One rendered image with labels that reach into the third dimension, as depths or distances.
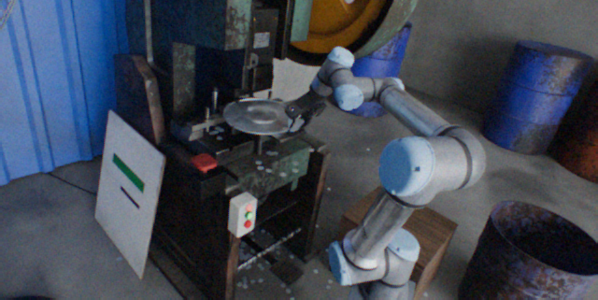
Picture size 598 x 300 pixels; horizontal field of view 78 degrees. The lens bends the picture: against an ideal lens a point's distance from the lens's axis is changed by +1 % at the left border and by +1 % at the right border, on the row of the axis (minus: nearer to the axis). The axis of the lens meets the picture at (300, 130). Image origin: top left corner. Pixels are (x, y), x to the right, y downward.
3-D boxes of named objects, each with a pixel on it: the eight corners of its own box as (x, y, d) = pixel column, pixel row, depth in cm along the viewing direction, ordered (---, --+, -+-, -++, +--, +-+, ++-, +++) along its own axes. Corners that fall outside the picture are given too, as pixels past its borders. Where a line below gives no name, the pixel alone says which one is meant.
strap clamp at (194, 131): (227, 129, 143) (228, 105, 139) (189, 141, 132) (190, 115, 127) (218, 123, 147) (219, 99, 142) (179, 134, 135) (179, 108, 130)
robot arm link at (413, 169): (378, 285, 108) (483, 165, 71) (333, 294, 102) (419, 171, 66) (363, 248, 115) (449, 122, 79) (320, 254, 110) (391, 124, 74)
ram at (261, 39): (279, 86, 141) (289, 7, 127) (249, 93, 130) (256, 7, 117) (249, 72, 150) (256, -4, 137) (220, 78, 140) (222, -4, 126)
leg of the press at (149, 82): (237, 317, 151) (257, 121, 110) (213, 335, 143) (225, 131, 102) (131, 202, 202) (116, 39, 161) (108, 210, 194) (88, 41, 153)
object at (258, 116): (260, 144, 123) (260, 141, 122) (206, 111, 138) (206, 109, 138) (314, 120, 143) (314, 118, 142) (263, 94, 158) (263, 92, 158)
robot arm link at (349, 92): (378, 93, 105) (365, 67, 111) (344, 92, 101) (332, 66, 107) (368, 111, 110) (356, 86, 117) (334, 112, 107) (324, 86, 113)
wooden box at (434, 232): (435, 277, 185) (458, 223, 169) (401, 325, 158) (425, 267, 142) (367, 233, 206) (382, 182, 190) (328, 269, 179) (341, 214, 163)
